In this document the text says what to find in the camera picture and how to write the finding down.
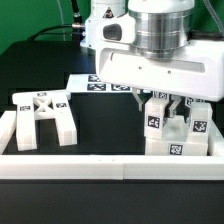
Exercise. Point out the white fence rail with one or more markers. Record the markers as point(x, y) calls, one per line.
point(7, 128)
point(121, 167)
point(216, 141)

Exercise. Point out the white right fence rail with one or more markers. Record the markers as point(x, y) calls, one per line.
point(216, 141)

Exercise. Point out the white chair seat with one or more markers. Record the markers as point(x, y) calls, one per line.
point(174, 141)

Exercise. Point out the white marker base plate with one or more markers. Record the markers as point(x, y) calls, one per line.
point(90, 83)

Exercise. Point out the white tagged cube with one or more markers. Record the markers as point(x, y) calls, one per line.
point(189, 101)
point(161, 95)

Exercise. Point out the white tagged cube near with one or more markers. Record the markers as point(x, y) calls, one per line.
point(161, 95)

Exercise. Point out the white left fence rail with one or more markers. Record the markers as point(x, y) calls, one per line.
point(7, 128)

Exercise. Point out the white front fence rail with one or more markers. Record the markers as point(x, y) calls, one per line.
point(121, 167)

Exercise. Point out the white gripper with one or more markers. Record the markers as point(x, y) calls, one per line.
point(154, 52)

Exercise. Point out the white tagged cube far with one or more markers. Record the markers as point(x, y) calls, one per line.
point(189, 101)

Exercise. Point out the white chair back frame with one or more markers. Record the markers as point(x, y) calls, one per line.
point(43, 105)

